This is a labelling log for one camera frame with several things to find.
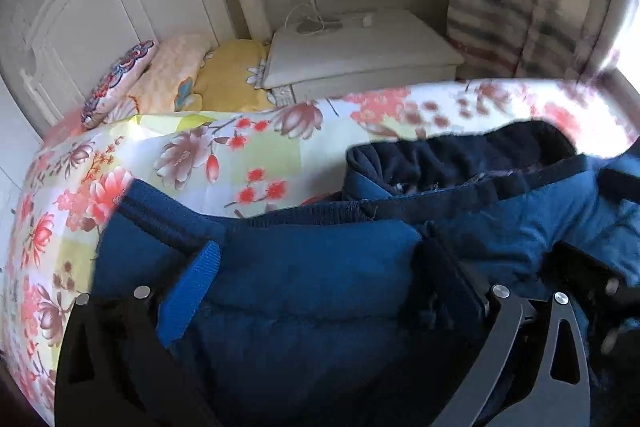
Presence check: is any white bedside table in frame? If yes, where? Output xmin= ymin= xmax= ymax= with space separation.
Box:
xmin=262 ymin=10 xmax=464 ymax=102

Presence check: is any yellow pillow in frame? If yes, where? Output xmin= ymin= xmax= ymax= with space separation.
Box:
xmin=193 ymin=39 xmax=273 ymax=113

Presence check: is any colourful floral embroidered pillow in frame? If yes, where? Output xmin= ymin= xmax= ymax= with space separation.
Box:
xmin=81 ymin=40 xmax=158 ymax=129

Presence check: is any white wooden headboard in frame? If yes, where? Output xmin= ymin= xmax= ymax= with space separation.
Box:
xmin=21 ymin=0 xmax=272 ymax=126

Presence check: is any floral bed sheet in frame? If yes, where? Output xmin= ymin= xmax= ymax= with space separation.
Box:
xmin=1 ymin=79 xmax=639 ymax=423

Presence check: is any white charger cable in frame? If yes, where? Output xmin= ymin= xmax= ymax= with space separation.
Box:
xmin=282 ymin=3 xmax=377 ymax=33

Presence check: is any peach checked pillow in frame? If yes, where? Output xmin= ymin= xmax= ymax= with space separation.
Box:
xmin=103 ymin=34 xmax=214 ymax=124

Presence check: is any blue puffer jacket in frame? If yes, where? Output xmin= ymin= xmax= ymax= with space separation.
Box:
xmin=64 ymin=121 xmax=639 ymax=426

